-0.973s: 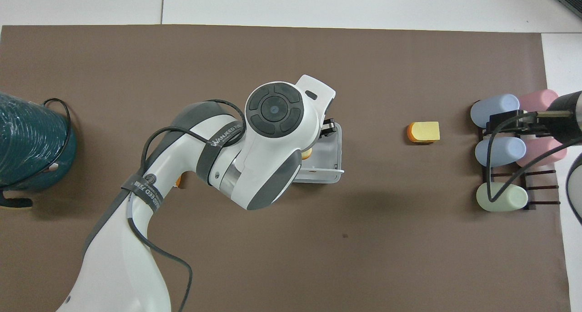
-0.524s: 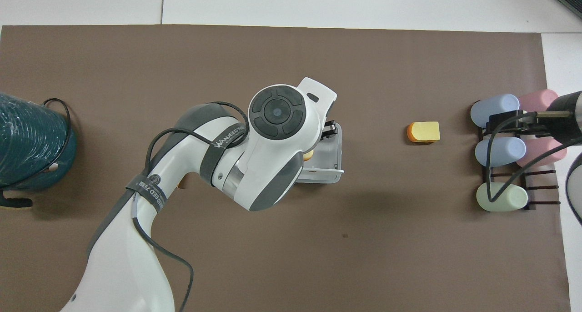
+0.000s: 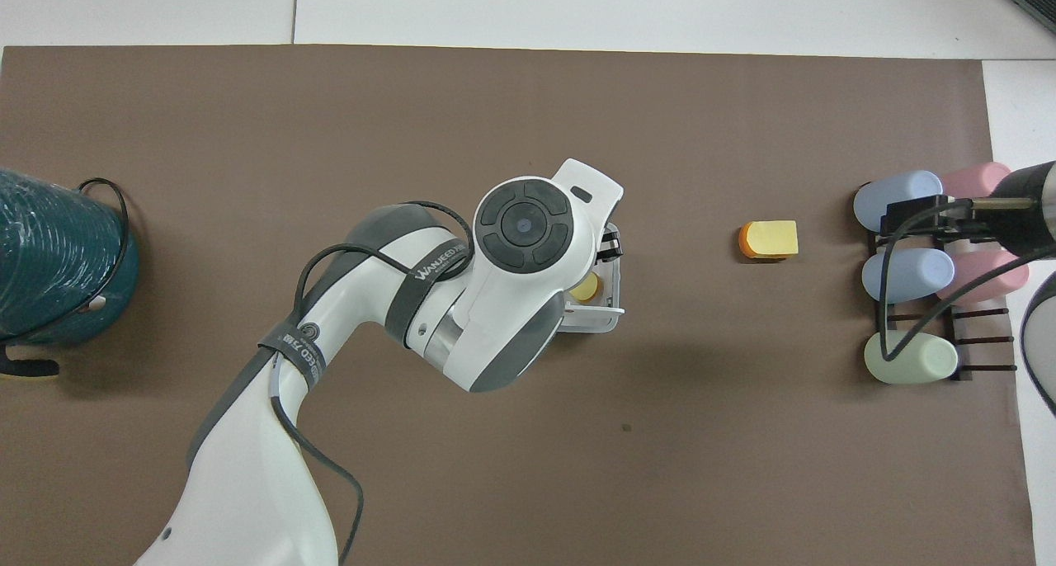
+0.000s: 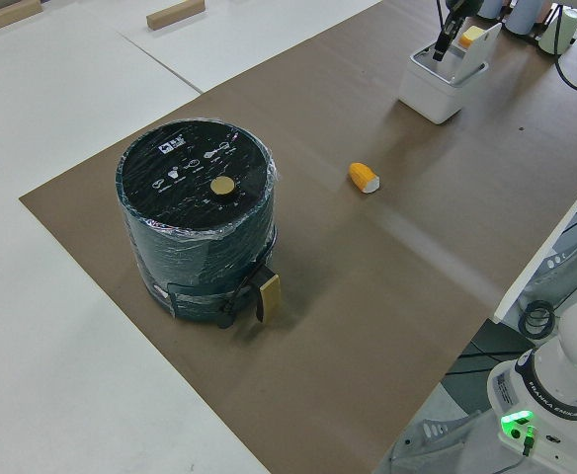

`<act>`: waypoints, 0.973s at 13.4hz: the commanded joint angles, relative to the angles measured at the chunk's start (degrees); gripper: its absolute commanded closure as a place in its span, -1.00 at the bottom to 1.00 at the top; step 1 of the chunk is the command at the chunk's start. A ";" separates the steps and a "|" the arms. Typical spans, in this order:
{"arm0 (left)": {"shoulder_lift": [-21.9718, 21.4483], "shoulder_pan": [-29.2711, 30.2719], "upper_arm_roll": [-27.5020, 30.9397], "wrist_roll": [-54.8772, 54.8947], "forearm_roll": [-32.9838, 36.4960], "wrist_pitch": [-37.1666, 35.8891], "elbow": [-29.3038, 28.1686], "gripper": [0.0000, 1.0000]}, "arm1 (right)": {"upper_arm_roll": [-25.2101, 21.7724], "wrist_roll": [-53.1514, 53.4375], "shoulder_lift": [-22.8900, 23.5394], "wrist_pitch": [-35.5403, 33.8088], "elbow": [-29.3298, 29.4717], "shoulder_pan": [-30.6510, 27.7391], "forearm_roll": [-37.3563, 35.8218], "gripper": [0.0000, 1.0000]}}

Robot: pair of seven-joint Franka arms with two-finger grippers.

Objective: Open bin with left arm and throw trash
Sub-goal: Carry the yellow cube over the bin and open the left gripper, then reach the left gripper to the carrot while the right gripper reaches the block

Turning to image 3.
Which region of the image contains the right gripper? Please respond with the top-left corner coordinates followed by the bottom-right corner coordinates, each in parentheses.
top-left (949, 162), bottom-right (1051, 258)

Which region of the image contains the small white bin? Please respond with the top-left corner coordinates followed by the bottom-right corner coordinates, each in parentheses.
top-left (559, 219), bottom-right (625, 333)

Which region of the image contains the pink cup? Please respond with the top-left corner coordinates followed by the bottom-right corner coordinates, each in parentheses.
top-left (936, 248), bottom-right (1030, 305)
top-left (940, 163), bottom-right (1012, 200)

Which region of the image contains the blue cup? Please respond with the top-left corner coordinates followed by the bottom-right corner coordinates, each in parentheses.
top-left (853, 171), bottom-right (944, 233)
top-left (862, 248), bottom-right (956, 304)

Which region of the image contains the black cup rack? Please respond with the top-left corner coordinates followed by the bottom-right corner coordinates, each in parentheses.
top-left (866, 216), bottom-right (1018, 382)

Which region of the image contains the green cup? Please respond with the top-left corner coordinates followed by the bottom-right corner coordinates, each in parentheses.
top-left (864, 331), bottom-right (959, 385)

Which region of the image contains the teal ribbed container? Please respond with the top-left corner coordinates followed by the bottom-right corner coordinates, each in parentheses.
top-left (0, 168), bottom-right (139, 344)

